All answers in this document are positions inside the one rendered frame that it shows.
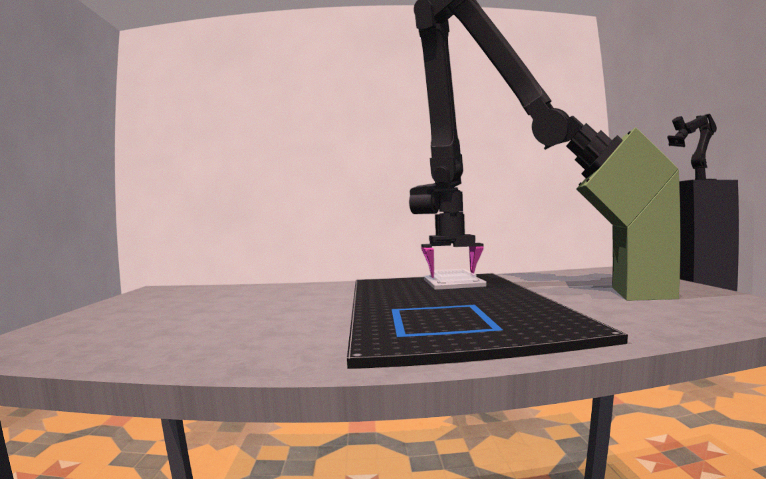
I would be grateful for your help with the blue tape outline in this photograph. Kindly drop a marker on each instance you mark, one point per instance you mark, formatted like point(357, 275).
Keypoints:
point(400, 328)

